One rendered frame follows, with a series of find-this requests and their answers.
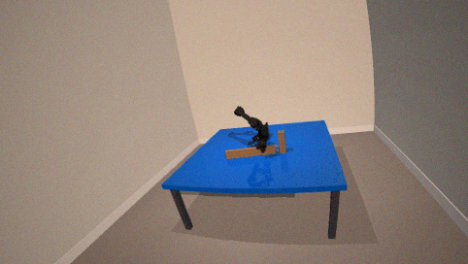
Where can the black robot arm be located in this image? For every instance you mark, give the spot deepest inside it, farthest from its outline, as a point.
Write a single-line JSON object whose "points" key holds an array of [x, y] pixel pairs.
{"points": [[253, 122]]}

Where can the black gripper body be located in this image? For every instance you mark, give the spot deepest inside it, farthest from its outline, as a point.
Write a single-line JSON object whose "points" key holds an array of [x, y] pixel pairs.
{"points": [[262, 139]]}

